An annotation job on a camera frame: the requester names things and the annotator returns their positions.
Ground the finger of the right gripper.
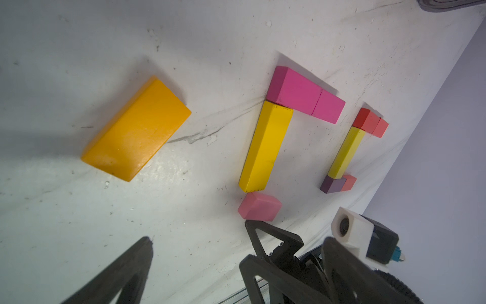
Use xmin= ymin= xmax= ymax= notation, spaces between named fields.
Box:
xmin=239 ymin=255 xmax=323 ymax=303
xmin=245 ymin=220 xmax=304 ymax=266

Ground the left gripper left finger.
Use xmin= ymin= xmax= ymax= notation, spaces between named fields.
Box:
xmin=64 ymin=236 xmax=153 ymax=303

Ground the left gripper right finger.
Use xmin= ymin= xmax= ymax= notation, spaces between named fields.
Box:
xmin=321 ymin=237 xmax=418 ymax=303

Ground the pink block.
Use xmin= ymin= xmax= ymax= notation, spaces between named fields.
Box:
xmin=238 ymin=192 xmax=282 ymax=222

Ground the dark purple block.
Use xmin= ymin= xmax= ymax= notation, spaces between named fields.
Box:
xmin=320 ymin=176 xmax=346 ymax=194

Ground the orange-red block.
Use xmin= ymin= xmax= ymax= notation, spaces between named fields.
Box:
xmin=341 ymin=175 xmax=357 ymax=192

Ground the lime yellow long block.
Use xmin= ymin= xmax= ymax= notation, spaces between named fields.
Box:
xmin=328 ymin=127 xmax=366 ymax=179

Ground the orange block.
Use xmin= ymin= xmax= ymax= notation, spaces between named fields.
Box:
xmin=81 ymin=76 xmax=191 ymax=182

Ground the light red block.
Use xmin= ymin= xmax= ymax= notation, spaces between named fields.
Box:
xmin=372 ymin=118 xmax=389 ymax=138

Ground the magenta block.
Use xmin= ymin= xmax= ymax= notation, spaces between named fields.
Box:
xmin=266 ymin=66 xmax=323 ymax=115
xmin=311 ymin=89 xmax=346 ymax=124

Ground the dark red block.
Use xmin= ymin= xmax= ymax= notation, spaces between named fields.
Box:
xmin=353 ymin=108 xmax=380 ymax=134

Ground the dark glass vase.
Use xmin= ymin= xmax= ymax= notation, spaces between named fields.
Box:
xmin=417 ymin=0 xmax=486 ymax=13

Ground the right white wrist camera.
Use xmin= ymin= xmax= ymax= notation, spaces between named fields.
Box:
xmin=331 ymin=207 xmax=406 ymax=272

